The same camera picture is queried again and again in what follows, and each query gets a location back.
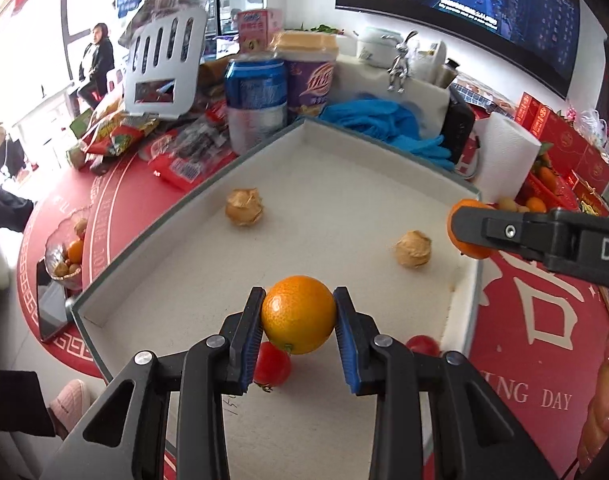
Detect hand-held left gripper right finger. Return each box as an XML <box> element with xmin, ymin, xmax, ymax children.
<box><xmin>333</xmin><ymin>286</ymin><xmax>557</xmax><ymax>480</ymax></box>

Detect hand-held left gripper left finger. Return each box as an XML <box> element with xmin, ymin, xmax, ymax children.
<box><xmin>42</xmin><ymin>286</ymin><xmax>268</xmax><ymax>480</ymax></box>

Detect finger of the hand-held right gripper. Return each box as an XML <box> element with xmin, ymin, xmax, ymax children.
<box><xmin>449</xmin><ymin>204</ymin><xmax>552</xmax><ymax>261</ymax></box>

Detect red cherry tomato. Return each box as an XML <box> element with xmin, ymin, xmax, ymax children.
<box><xmin>253</xmin><ymin>341</ymin><xmax>292</xmax><ymax>388</ymax></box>
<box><xmin>405</xmin><ymin>334</ymin><xmax>441</xmax><ymax>358</ymax></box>

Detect tan husk fruit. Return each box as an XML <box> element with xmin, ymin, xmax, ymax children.
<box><xmin>395</xmin><ymin>230</ymin><xmax>432</xmax><ymax>270</ymax></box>
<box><xmin>225</xmin><ymin>187</ymin><xmax>264</xmax><ymax>227</ymax></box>

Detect white tray with grey sides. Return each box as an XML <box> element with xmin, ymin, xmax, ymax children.
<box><xmin>70</xmin><ymin>116</ymin><xmax>485</xmax><ymax>480</ymax></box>

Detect red plastic basket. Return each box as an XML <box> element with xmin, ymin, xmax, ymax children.
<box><xmin>527</xmin><ymin>157</ymin><xmax>580</xmax><ymax>211</ymax></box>

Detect white paper towel roll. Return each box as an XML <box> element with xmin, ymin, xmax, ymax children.
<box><xmin>477</xmin><ymin>111</ymin><xmax>542</xmax><ymax>206</ymax></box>

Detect pile of leafy tangerines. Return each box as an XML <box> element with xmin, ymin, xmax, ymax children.
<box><xmin>534</xmin><ymin>152</ymin><xmax>560</xmax><ymax>196</ymax></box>

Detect red gift box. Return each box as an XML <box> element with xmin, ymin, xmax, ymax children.
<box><xmin>515</xmin><ymin>92</ymin><xmax>550</xmax><ymax>133</ymax></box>
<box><xmin>539</xmin><ymin>110</ymin><xmax>602</xmax><ymax>171</ymax></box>
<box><xmin>569</xmin><ymin>145</ymin><xmax>609</xmax><ymax>196</ymax></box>

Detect black pouch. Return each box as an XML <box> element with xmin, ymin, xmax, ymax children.
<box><xmin>441</xmin><ymin>87</ymin><xmax>477</xmax><ymax>166</ymax></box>

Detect blue patterned packet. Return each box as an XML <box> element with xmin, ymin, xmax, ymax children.
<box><xmin>454</xmin><ymin>82</ymin><xmax>515</xmax><ymax>111</ymax></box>

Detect blue rubber gloves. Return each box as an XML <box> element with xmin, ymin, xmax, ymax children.
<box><xmin>318</xmin><ymin>96</ymin><xmax>457</xmax><ymax>171</ymax></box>

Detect silver rabbit figure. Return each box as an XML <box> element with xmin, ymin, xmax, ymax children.
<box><xmin>387</xmin><ymin>30</ymin><xmax>419</xmax><ymax>95</ymax></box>

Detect pink slipper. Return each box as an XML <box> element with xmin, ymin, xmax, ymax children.
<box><xmin>48</xmin><ymin>379</ymin><xmax>91</xmax><ymax>438</ymax></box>

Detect white storage box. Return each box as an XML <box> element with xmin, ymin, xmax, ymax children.
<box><xmin>329</xmin><ymin>57</ymin><xmax>452</xmax><ymax>138</ymax></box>

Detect glass bowl with fruit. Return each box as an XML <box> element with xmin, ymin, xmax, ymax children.
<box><xmin>44</xmin><ymin>217</ymin><xmax>88</xmax><ymax>291</ymax></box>

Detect black smartphone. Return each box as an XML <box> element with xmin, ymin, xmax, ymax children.
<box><xmin>36</xmin><ymin>257</ymin><xmax>72</xmax><ymax>343</ymax></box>

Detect clear wrapped snack packets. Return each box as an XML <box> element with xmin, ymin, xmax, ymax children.
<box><xmin>152</xmin><ymin>115</ymin><xmax>232</xmax><ymax>161</ymax></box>

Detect purple cup with yellow lid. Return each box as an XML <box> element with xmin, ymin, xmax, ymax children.
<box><xmin>274</xmin><ymin>30</ymin><xmax>341</xmax><ymax>121</ymax></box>

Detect blue drink can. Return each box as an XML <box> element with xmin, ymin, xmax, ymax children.
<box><xmin>224</xmin><ymin>57</ymin><xmax>290</xmax><ymax>156</ymax></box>

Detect red and green snack packet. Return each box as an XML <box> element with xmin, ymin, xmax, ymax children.
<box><xmin>82</xmin><ymin>112</ymin><xmax>160</xmax><ymax>158</ymax></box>

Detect white plastic chair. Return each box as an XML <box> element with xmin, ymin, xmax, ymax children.
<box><xmin>122</xmin><ymin>4</ymin><xmax>209</xmax><ymax>120</ymax></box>

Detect pink carton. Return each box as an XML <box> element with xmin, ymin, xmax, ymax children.
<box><xmin>234</xmin><ymin>8</ymin><xmax>285</xmax><ymax>53</ymax></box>

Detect wall television screen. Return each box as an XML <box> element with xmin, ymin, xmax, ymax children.
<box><xmin>334</xmin><ymin>0</ymin><xmax>582</xmax><ymax>101</ymax></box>

